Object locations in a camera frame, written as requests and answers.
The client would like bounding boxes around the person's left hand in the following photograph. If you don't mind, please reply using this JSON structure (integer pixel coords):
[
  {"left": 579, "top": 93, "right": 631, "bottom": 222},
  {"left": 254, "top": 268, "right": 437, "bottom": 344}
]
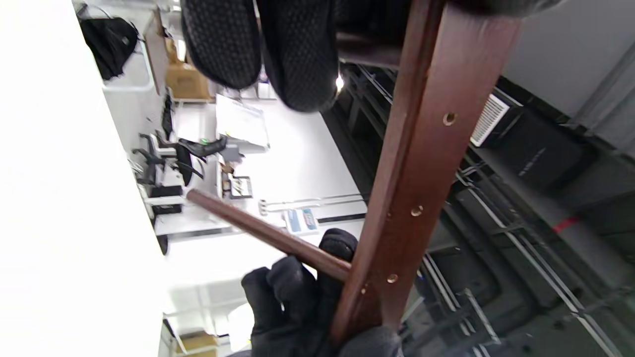
[{"left": 180, "top": 0, "right": 564, "bottom": 113}]

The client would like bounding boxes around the person's right hand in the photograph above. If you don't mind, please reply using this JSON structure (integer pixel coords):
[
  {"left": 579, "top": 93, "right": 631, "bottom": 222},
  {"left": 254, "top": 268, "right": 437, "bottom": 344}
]
[{"left": 242, "top": 228, "right": 403, "bottom": 357}]

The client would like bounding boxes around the brown wooden key rack rod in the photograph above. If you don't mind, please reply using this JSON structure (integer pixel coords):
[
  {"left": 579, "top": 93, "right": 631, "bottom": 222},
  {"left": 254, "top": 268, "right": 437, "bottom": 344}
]
[{"left": 186, "top": 188, "right": 354, "bottom": 283}]

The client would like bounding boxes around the brown wooden key rack bar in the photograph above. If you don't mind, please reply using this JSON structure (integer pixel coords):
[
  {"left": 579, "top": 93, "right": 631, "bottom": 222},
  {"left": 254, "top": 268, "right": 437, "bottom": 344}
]
[{"left": 330, "top": 0, "right": 525, "bottom": 348}]

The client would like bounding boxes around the white paper sheet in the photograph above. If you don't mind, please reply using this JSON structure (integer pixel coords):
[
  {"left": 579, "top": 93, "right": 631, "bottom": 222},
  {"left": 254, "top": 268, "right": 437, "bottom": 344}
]
[{"left": 215, "top": 93, "right": 271, "bottom": 152}]

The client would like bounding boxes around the cardboard box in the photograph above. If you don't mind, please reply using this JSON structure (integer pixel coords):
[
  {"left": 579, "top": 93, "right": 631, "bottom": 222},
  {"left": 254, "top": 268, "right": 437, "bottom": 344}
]
[{"left": 165, "top": 62, "right": 214, "bottom": 102}]

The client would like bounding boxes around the brown cart top board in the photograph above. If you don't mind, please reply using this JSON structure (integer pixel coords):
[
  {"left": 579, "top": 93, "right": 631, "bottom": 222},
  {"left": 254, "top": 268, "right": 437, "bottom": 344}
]
[{"left": 143, "top": 7, "right": 170, "bottom": 96}]

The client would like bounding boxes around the black office chair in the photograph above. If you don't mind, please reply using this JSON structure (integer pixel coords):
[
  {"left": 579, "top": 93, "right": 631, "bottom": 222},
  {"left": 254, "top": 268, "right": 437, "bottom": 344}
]
[{"left": 133, "top": 130, "right": 228, "bottom": 188}]

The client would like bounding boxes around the black bag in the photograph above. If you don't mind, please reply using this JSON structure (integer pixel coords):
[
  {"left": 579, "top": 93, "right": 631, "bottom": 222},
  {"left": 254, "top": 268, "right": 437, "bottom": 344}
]
[{"left": 79, "top": 17, "right": 140, "bottom": 81}]

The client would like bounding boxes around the white ceiling vent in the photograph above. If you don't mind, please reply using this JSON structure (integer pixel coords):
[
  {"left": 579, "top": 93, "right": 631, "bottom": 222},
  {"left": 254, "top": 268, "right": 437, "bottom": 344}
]
[{"left": 469, "top": 93, "right": 522, "bottom": 148}]

